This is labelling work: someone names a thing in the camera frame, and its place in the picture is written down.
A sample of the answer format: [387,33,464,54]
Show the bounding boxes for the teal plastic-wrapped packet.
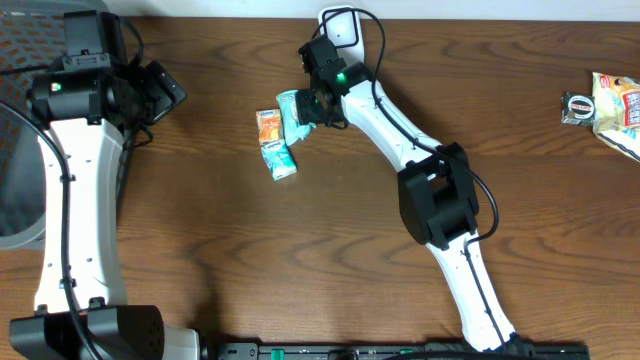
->
[276,90,316,146]

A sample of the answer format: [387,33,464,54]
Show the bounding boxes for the orange tissue packet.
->
[256,109,282,145]

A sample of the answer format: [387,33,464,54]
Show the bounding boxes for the teal tissue packet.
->
[261,140,297,181]

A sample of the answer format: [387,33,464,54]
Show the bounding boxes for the cream snack bag blue trim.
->
[592,72,639,161]

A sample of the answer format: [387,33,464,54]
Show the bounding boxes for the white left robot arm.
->
[9,10,215,360]

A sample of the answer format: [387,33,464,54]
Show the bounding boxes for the black-white right robot arm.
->
[296,35,516,352]

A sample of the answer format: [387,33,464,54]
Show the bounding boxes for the white barcode scanner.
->
[318,5,365,65]

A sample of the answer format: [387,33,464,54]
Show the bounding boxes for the dark grey plastic basket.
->
[1,0,108,250]

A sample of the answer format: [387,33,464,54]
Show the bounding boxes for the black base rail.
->
[203,341,591,360]

